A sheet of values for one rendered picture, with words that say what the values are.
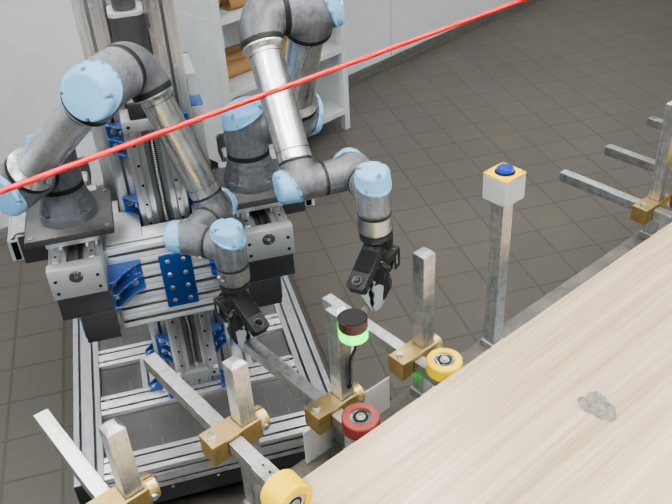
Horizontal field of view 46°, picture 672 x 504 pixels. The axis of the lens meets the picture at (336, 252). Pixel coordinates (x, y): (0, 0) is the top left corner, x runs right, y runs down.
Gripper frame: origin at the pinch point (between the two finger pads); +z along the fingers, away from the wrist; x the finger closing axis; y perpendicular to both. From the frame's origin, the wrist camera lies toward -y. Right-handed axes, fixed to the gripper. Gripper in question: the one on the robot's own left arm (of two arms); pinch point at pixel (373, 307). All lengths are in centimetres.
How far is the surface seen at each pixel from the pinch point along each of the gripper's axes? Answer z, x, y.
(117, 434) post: -16, 14, -66
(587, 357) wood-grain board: 6.8, -46.5, 12.2
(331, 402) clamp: 9.4, -1.1, -22.5
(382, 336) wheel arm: 11.1, -0.4, 3.3
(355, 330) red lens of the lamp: -13.6, -8.2, -22.6
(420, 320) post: 2.0, -10.6, 2.8
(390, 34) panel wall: 77, 173, 356
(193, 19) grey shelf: 11, 192, 177
